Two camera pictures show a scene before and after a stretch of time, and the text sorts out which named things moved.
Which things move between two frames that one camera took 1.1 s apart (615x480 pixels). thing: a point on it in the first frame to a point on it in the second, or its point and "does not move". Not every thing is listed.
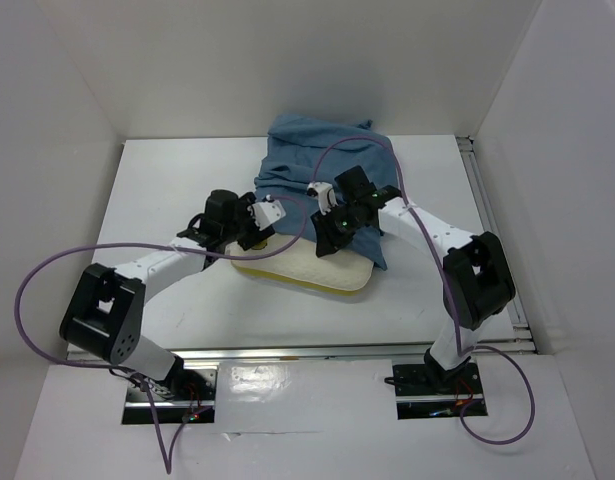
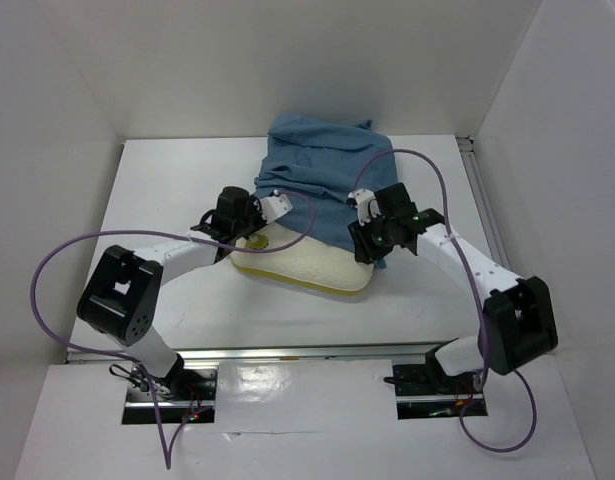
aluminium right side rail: [486, 211] does not move
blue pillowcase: [303, 152] does not move
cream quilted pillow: [344, 271] does not move
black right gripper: [325, 234] to [365, 252]
